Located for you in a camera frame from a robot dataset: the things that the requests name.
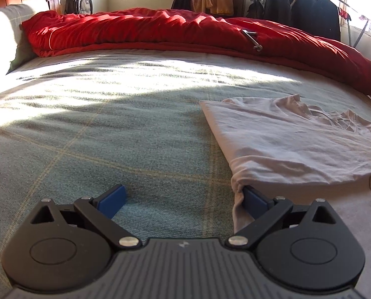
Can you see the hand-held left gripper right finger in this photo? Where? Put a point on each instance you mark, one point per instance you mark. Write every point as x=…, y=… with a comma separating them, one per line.
x=255, y=201

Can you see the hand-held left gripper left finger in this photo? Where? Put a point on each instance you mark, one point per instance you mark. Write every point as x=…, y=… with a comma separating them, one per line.
x=112, y=200

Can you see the white long-sleeve shirt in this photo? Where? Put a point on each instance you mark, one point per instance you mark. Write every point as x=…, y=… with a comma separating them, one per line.
x=282, y=137

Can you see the metal clothes rack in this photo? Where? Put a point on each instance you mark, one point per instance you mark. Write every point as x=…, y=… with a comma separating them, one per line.
x=349, y=31

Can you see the orange draped clothes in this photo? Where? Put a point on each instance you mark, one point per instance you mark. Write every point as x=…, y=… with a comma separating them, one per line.
x=212, y=0

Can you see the red quilt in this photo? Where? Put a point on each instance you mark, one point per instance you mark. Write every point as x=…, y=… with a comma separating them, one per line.
x=142, y=28

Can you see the plain black hanging jacket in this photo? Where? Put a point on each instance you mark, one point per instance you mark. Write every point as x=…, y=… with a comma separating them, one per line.
x=316, y=18

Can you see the pale pillow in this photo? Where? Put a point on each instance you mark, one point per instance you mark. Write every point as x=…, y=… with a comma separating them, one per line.
x=1, y=37

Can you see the grey backpack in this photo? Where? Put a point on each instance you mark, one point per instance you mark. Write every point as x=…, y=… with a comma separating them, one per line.
x=78, y=3

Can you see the black jacket with round patch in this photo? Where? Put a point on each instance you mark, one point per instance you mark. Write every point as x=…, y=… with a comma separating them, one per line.
x=279, y=3

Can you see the small red hanging garment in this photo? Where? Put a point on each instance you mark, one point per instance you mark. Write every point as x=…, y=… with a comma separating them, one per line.
x=343, y=14

